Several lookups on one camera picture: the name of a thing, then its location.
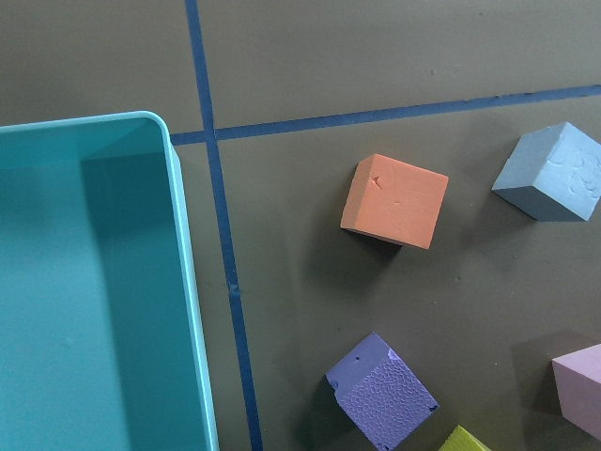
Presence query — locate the orange foam block left side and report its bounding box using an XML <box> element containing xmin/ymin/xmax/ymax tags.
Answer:
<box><xmin>340</xmin><ymin>154</ymin><xmax>449</xmax><ymax>250</ymax></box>

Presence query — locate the purple foam block left side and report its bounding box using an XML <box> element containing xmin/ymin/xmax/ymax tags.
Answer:
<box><xmin>326</xmin><ymin>332</ymin><xmax>439</xmax><ymax>450</ymax></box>

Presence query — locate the teal plastic bin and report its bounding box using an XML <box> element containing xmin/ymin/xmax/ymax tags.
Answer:
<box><xmin>1</xmin><ymin>111</ymin><xmax>219</xmax><ymax>450</ymax></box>

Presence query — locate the light blue foam block left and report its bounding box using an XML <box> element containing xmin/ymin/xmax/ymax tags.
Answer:
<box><xmin>492</xmin><ymin>122</ymin><xmax>600</xmax><ymax>222</ymax></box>

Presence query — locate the yellow foam block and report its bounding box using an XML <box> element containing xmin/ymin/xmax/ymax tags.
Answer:
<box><xmin>439</xmin><ymin>425</ymin><xmax>490</xmax><ymax>451</ymax></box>

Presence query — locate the pink foam block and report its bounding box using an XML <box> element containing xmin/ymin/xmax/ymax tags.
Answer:
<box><xmin>551</xmin><ymin>345</ymin><xmax>600</xmax><ymax>440</ymax></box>

